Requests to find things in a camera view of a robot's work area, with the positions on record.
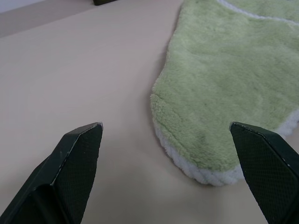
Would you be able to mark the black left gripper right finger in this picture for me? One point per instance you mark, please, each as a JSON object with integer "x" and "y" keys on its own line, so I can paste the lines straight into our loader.
{"x": 268, "y": 172}

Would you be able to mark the green fluffy towel white edge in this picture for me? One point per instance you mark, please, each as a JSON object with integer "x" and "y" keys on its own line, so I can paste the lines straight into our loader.
{"x": 224, "y": 81}

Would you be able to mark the dark object at table edge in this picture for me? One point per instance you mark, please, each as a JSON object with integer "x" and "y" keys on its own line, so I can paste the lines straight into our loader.
{"x": 102, "y": 2}

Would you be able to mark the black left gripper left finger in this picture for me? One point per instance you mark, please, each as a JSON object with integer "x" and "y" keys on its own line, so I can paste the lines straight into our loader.
{"x": 70, "y": 177}

